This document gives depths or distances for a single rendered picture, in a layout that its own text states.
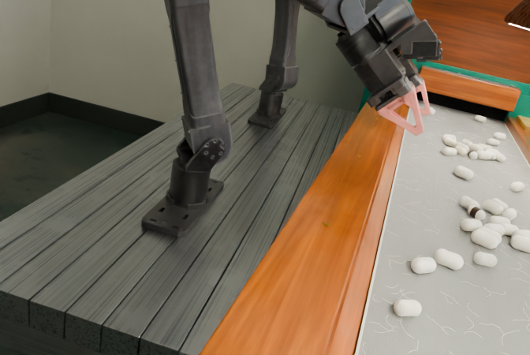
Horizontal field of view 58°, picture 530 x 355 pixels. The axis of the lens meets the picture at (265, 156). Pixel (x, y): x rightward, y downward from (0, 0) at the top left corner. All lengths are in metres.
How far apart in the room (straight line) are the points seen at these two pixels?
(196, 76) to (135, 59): 2.16
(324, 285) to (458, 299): 0.18
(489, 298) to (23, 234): 0.60
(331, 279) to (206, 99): 0.33
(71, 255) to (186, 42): 0.32
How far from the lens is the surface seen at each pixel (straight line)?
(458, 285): 0.65
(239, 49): 2.60
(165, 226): 0.72
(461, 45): 1.67
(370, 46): 0.79
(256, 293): 0.48
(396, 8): 0.82
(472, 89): 1.62
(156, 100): 2.84
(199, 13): 0.68
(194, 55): 0.69
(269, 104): 1.31
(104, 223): 0.74
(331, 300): 0.50
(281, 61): 1.27
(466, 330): 0.58
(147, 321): 0.58
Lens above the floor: 1.06
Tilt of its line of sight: 21 degrees down
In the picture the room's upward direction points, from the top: 11 degrees clockwise
